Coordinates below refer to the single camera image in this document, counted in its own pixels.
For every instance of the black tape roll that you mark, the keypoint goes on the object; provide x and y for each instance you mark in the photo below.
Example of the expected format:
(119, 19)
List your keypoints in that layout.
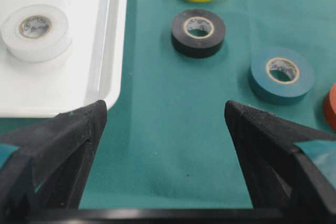
(198, 33)

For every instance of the white tape roll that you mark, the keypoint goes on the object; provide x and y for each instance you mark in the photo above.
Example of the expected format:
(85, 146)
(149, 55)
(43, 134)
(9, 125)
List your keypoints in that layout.
(37, 33)

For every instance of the teal green tape roll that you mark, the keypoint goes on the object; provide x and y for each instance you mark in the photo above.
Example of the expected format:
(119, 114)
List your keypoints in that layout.
(280, 76)

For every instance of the green table cloth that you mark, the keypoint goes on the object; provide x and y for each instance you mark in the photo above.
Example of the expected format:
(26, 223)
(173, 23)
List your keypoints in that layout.
(166, 143)

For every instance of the white plastic tray case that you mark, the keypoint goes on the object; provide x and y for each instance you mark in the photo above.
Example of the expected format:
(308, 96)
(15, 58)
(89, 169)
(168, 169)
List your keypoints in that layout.
(60, 55)

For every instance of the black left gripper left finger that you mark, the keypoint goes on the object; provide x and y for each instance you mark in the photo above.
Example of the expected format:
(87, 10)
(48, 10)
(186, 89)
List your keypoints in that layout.
(50, 167)

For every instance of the orange red tape roll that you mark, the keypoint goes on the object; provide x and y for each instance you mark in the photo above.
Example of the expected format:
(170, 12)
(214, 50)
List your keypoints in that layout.
(329, 107)

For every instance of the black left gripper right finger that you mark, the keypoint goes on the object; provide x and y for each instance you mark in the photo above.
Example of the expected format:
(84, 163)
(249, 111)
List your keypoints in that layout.
(277, 172)

